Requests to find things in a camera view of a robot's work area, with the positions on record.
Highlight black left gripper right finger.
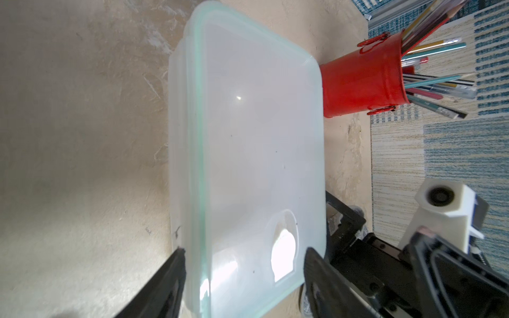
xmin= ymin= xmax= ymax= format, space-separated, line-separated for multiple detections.
xmin=304 ymin=247 xmax=382 ymax=317

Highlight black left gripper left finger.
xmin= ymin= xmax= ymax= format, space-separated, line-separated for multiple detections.
xmin=116 ymin=248 xmax=186 ymax=318

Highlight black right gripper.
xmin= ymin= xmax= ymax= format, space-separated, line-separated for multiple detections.
xmin=326 ymin=192 xmax=508 ymax=317

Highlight red pencil cup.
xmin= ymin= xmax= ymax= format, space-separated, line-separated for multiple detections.
xmin=319 ymin=33 xmax=409 ymax=118

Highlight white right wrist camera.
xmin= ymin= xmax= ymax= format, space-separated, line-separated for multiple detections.
xmin=398 ymin=178 xmax=489 ymax=254

